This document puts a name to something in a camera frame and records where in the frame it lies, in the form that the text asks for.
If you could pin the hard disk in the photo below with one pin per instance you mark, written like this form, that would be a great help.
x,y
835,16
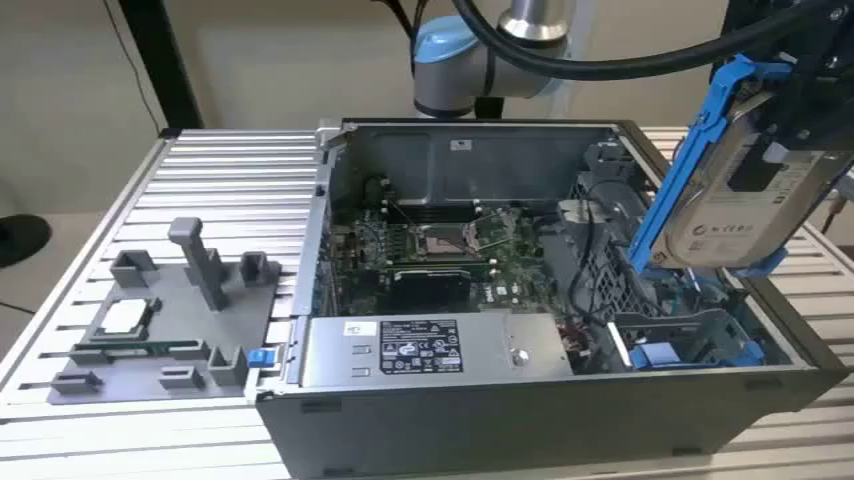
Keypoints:
x,y
654,356
721,230

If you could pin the green RAM stick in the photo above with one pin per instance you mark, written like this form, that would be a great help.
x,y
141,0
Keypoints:
x,y
153,346

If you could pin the grey parts rack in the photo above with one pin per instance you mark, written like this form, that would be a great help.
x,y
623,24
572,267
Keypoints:
x,y
173,300

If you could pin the open black PC case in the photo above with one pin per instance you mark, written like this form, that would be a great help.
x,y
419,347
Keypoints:
x,y
467,430

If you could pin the blue case latch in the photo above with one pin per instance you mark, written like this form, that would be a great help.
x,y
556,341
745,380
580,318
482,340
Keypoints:
x,y
260,358

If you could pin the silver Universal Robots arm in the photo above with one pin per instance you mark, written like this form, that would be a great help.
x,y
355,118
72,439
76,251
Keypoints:
x,y
454,75

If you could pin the black graphics card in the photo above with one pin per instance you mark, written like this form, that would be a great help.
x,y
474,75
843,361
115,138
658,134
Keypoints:
x,y
427,290

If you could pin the grey metal disk bay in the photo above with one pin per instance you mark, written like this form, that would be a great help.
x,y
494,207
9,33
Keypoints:
x,y
600,280

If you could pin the green motherboard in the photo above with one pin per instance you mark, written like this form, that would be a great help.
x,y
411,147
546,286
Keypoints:
x,y
514,265

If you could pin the black round stand foot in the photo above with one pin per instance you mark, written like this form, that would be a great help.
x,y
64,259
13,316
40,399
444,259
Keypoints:
x,y
20,237

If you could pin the silver CPU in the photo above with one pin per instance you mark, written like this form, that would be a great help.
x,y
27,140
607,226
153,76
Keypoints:
x,y
123,317

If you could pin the CPU socket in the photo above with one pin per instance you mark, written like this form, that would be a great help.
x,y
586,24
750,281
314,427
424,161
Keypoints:
x,y
436,241

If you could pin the black upright post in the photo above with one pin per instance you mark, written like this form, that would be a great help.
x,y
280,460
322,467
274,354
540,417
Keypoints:
x,y
160,60

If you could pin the silver power supply unit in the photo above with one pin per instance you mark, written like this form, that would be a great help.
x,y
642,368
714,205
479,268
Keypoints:
x,y
480,350

